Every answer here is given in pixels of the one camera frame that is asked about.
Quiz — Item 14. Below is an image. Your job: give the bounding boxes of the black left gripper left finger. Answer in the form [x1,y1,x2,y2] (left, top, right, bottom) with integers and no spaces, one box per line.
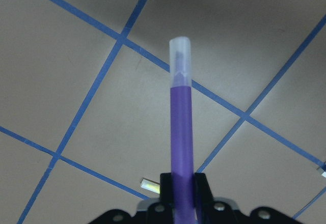
[159,173,175,211]

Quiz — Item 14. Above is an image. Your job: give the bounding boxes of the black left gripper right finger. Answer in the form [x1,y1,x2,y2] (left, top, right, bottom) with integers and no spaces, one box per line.
[194,173,213,209]

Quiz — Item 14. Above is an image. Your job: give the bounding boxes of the purple pen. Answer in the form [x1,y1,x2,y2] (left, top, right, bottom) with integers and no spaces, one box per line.
[169,36,196,223]

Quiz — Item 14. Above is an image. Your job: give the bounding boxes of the yellow pen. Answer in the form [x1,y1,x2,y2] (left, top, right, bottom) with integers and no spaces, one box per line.
[140,178,160,194]

